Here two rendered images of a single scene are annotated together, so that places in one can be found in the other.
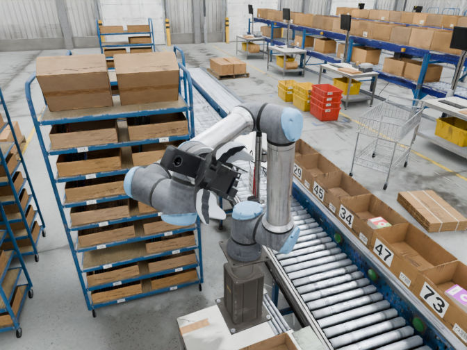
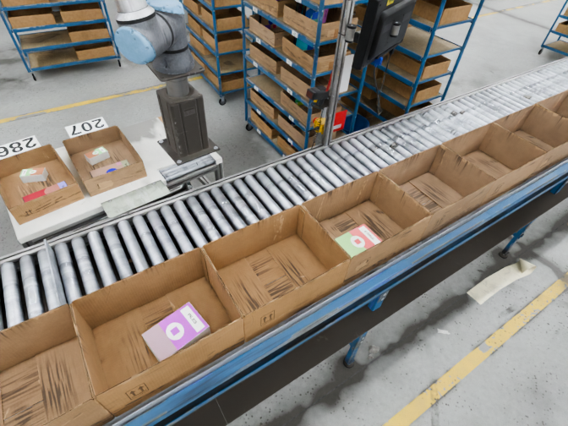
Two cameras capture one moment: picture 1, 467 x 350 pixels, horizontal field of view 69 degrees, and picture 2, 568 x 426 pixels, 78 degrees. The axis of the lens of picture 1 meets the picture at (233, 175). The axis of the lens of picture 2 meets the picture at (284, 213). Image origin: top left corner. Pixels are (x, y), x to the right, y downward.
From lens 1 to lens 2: 235 cm
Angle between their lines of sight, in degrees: 58
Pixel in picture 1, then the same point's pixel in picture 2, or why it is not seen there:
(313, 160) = (526, 159)
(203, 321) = not seen: hidden behind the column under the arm
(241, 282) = (159, 92)
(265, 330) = (163, 162)
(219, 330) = (161, 135)
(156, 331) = (243, 166)
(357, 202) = (403, 206)
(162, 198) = not seen: outside the picture
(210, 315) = not seen: hidden behind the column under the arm
